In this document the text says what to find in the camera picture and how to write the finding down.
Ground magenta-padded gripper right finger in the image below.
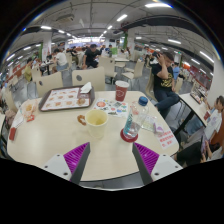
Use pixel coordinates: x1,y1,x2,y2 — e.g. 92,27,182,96
131,142,184,186

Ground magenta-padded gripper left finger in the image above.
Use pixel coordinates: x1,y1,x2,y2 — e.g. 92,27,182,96
42,141,92,185

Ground clear blue-capped water bottle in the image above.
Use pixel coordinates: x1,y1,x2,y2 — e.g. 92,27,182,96
122,95,150,140

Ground white leaflet with red text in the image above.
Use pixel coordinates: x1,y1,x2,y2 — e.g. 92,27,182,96
156,129,178,150

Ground person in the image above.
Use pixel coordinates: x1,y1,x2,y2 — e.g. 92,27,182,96
199,94,224,148
151,51,183,119
54,48,69,72
173,133,224,168
82,43,102,70
23,57,34,83

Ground white card with purple print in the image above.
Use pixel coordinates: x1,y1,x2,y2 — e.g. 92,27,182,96
153,122,165,135

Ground clear plastic leaflet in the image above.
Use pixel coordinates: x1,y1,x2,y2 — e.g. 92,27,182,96
141,114,158,133

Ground flat round red coaster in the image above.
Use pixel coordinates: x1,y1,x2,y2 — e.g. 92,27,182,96
119,128,139,144

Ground white red-bordered leaflet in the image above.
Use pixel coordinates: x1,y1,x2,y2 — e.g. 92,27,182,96
11,109,26,129

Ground white paper food bag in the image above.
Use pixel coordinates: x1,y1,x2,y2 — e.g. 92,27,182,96
20,98,39,118

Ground dark food tray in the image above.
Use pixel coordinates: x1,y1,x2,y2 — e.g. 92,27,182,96
38,85,97,113

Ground cream dining table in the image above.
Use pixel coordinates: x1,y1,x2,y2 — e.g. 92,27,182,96
173,92,214,136

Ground colourful sticker sheet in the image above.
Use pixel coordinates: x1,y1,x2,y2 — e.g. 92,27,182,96
92,97,129,118

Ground beige chair with round hole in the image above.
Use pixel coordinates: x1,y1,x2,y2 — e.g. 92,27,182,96
35,71,64,98
71,66,106,92

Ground white crumpled napkin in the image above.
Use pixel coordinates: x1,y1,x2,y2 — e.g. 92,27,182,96
79,81,94,94

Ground red paper cup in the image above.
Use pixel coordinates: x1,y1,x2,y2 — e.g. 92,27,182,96
114,80,130,103

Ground ceiling air conditioner unit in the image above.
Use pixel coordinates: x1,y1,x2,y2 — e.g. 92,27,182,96
55,13,75,24

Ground ceiling lights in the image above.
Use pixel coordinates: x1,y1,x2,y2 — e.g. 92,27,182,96
6,2,214,73

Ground cream mug with pretzel handle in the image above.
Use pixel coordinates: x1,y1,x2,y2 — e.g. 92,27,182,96
77,109,109,139

